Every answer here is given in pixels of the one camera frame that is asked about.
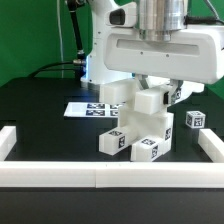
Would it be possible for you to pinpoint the white marker sheet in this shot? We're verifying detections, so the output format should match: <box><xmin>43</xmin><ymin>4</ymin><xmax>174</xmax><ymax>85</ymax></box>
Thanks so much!
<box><xmin>64</xmin><ymin>102</ymin><xmax>120</xmax><ymax>118</ymax></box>

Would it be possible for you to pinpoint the white tagged cube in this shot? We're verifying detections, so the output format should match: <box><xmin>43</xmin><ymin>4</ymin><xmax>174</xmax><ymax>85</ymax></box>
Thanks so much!
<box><xmin>185</xmin><ymin>111</ymin><xmax>206</xmax><ymax>129</ymax></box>

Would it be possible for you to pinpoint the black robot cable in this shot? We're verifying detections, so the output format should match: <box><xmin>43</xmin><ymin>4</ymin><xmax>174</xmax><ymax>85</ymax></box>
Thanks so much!
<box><xmin>27</xmin><ymin>0</ymin><xmax>88</xmax><ymax>80</ymax></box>

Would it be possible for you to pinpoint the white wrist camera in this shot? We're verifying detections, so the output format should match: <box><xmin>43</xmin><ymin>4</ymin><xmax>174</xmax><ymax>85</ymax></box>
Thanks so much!
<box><xmin>105</xmin><ymin>2</ymin><xmax>137</xmax><ymax>28</ymax></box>

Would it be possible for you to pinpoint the white chair seat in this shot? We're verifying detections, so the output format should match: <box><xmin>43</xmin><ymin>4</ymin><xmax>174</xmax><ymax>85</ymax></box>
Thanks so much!
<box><xmin>118</xmin><ymin>106</ymin><xmax>174</xmax><ymax>154</ymax></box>

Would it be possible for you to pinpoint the white chair back frame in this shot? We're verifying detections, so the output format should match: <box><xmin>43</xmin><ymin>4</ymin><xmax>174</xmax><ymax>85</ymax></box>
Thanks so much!
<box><xmin>99</xmin><ymin>77</ymin><xmax>204</xmax><ymax>115</ymax></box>

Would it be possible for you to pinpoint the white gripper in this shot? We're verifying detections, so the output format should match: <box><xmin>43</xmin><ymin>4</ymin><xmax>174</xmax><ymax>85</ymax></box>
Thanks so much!
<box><xmin>103</xmin><ymin>25</ymin><xmax>224</xmax><ymax>105</ymax></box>

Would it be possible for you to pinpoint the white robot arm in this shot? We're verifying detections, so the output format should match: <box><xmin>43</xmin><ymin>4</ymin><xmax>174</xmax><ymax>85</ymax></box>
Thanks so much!
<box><xmin>66</xmin><ymin>0</ymin><xmax>224</xmax><ymax>108</ymax></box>

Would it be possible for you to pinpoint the white U-shaped barrier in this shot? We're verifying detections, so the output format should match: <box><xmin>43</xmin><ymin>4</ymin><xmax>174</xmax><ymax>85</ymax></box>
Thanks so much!
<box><xmin>0</xmin><ymin>126</ymin><xmax>224</xmax><ymax>188</ymax></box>

